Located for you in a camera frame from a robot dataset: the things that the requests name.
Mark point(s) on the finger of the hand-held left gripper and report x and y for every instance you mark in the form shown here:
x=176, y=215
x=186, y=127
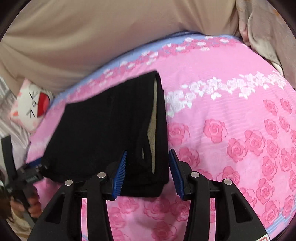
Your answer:
x=33, y=177
x=34, y=165

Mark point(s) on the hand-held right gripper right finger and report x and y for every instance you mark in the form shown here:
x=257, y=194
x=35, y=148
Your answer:
x=177, y=178

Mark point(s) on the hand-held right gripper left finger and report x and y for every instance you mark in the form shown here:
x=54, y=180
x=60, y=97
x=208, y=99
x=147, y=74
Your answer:
x=119, y=178

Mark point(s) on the black pants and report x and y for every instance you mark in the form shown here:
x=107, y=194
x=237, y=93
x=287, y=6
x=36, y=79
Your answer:
x=92, y=139

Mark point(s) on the cat face pillow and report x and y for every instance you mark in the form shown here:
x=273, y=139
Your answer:
x=25, y=109

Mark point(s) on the pale floral quilt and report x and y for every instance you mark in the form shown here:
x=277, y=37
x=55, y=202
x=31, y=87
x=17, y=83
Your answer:
x=266, y=34

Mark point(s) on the pink rose print blanket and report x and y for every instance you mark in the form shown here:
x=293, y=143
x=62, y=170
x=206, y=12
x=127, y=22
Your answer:
x=231, y=104

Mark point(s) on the beige sheet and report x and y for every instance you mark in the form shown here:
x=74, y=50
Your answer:
x=92, y=34

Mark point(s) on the person's left hand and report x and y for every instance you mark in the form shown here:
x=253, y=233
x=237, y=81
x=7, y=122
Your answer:
x=34, y=204

